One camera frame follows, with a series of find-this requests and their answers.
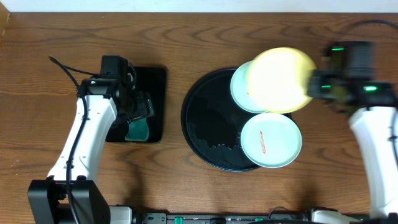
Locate green sponge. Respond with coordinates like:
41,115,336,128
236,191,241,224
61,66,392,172
125,118,149,142

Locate yellow plate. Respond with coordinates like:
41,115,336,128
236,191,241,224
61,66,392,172
246,47,317,114

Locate light blue plate bottom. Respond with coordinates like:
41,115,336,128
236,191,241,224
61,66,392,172
240,113,302,169

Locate light blue plate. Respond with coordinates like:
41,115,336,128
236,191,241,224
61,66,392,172
240,113,302,169
230,61,266,114

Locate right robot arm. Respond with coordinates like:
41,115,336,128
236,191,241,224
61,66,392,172
307,41,397,223

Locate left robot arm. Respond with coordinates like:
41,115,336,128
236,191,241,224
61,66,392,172
27,77,154,223

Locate black rectangular tray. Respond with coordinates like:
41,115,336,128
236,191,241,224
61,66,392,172
106,67,167,143

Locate black round tray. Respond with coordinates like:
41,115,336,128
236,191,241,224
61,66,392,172
181,68,262,172

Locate light blue plate top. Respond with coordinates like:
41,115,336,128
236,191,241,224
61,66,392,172
230,61,266,114

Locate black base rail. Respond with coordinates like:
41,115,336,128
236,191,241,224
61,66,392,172
133,211,374,224

